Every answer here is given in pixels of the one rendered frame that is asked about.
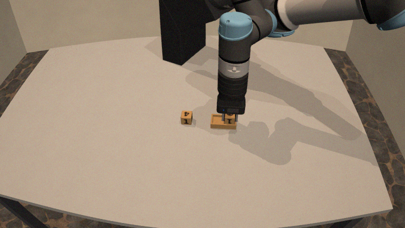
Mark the orange cube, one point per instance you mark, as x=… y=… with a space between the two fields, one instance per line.
x=229 y=119
x=186 y=117

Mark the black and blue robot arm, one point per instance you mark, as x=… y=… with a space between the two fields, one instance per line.
x=254 y=20

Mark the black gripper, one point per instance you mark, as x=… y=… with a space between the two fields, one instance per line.
x=232 y=87

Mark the orange rectangular tray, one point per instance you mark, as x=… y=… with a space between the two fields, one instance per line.
x=217 y=123

